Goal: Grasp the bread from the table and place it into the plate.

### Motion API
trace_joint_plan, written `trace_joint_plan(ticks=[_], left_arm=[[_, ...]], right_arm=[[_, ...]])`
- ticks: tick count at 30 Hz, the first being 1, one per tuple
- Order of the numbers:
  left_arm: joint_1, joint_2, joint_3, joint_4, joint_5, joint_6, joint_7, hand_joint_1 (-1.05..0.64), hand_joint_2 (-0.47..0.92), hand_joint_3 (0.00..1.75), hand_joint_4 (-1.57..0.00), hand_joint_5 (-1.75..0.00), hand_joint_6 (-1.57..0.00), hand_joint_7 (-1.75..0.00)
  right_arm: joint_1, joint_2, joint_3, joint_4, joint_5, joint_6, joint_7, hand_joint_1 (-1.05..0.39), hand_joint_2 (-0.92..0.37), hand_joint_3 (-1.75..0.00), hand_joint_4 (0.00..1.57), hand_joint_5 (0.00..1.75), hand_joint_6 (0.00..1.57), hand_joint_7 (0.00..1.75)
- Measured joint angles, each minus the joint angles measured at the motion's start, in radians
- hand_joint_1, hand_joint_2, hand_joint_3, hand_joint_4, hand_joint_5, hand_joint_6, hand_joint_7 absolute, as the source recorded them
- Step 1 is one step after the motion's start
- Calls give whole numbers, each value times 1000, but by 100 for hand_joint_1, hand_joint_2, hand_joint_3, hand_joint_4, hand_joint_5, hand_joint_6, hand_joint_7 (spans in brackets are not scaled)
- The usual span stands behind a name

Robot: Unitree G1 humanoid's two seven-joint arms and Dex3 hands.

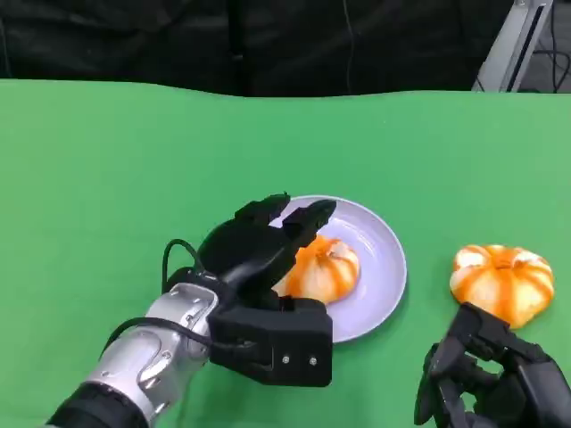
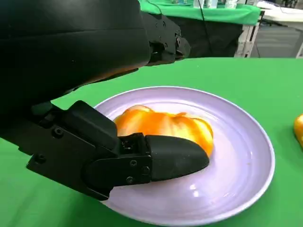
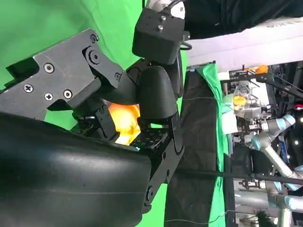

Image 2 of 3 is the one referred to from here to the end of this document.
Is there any lilac plate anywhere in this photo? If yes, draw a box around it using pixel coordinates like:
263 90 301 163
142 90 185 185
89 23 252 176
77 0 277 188
93 86 276 220

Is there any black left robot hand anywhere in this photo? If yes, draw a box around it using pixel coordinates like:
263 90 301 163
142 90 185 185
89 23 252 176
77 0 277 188
0 0 210 201

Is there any green cloth on background table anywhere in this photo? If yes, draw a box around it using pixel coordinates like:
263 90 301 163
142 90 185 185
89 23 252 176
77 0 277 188
138 0 261 26

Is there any thin black hanging cable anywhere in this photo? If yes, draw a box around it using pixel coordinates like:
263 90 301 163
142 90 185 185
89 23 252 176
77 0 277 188
197 0 215 57

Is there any white background table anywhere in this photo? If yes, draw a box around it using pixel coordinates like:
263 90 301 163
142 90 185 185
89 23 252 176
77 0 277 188
257 0 303 29

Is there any black drape backdrop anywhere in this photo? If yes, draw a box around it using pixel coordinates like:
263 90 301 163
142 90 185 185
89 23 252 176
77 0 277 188
142 11 244 59

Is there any grey metal frame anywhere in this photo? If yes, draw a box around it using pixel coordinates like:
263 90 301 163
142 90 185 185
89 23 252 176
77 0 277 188
234 9 265 59

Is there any orange white toy bread roll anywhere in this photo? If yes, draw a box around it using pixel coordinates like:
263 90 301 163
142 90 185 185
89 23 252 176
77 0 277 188
293 113 303 149
113 105 214 158

